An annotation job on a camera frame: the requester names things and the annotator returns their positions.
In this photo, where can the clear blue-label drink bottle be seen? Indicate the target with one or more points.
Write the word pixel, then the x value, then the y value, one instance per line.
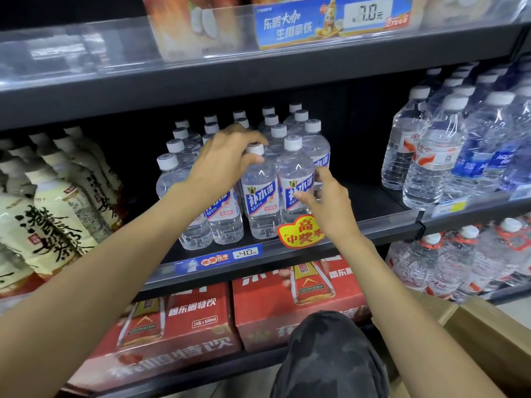
pixel 292 169
pixel 261 203

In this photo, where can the person's left hand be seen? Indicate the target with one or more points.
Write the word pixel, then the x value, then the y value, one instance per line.
pixel 218 161

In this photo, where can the person's left thumb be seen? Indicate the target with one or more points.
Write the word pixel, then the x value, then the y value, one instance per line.
pixel 252 160

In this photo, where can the large blue price sign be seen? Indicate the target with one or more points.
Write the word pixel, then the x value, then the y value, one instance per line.
pixel 298 22

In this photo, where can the person's left forearm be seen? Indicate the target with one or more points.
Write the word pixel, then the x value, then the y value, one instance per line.
pixel 103 277

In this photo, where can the white and yellow price tag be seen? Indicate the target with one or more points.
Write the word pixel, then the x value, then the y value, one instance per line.
pixel 451 207

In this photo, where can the group of cream tea bottles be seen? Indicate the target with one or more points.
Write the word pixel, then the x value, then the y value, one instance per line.
pixel 54 211

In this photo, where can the group of red-collar water bottles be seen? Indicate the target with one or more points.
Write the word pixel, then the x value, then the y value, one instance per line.
pixel 448 265

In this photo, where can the group of clear electrolyte bottles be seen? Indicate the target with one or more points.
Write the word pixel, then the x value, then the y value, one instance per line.
pixel 182 174

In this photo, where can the small blue price tag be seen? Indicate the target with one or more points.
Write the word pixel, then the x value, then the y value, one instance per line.
pixel 224 257

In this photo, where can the orange and white drink carton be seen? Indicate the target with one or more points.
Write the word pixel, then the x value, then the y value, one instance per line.
pixel 182 24

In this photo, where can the red drink carton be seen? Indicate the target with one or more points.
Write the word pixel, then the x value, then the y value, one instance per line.
pixel 265 310
pixel 182 327

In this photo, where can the person's right hand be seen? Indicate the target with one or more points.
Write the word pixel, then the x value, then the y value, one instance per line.
pixel 334 211

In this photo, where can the clear plastic shelf rail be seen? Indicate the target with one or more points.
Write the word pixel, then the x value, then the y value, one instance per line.
pixel 74 53

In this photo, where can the brown cardboard box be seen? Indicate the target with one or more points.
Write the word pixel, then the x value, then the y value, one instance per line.
pixel 485 335

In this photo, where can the yellow and red promo tag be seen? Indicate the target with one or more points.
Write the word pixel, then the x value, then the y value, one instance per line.
pixel 299 232

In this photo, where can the person's right forearm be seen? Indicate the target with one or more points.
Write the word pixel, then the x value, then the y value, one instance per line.
pixel 398 310

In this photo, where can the group of red-label water bottles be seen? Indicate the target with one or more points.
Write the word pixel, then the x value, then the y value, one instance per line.
pixel 431 161

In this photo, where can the group of blue-label water bottles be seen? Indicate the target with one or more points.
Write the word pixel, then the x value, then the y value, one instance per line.
pixel 477 161

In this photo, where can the person's right thumb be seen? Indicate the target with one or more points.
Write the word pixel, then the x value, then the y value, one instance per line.
pixel 306 198

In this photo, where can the black metal shelf board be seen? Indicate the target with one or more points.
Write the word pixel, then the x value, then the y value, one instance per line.
pixel 477 215
pixel 166 91
pixel 186 379
pixel 373 215

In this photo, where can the person's camouflage trouser leg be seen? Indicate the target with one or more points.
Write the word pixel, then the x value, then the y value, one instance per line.
pixel 327 360

